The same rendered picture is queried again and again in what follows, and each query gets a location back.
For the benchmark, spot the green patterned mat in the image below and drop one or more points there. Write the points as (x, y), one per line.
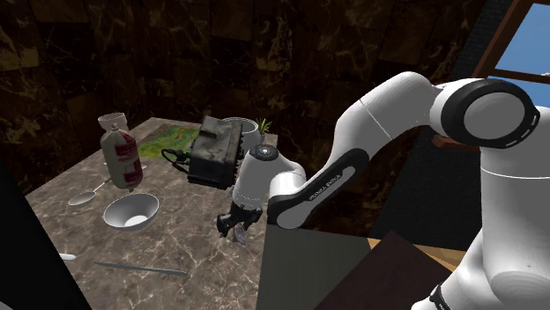
(167, 139)

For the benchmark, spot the silver spoon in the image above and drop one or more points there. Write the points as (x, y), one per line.
(81, 198)

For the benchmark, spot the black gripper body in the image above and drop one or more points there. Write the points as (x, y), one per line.
(239, 216)

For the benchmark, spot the white round pot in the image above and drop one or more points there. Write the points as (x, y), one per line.
(252, 131)

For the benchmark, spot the brown framed window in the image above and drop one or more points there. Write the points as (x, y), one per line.
(526, 43)

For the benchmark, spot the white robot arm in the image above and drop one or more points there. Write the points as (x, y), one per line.
(507, 206)

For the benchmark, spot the white bowl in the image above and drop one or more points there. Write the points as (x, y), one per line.
(129, 208)

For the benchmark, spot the small white utensil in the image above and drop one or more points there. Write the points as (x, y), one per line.
(67, 257)

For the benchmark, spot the long silver knife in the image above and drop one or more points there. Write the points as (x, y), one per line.
(141, 268)

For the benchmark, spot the white cup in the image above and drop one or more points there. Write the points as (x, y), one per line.
(112, 120)

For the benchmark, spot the black boxy appliance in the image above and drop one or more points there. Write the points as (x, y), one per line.
(215, 150)

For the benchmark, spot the white and red bottle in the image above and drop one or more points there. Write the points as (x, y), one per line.
(122, 159)

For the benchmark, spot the dark robot stand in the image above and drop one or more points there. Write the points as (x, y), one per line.
(309, 270)

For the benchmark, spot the small green potted plant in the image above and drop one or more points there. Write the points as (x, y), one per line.
(263, 126)

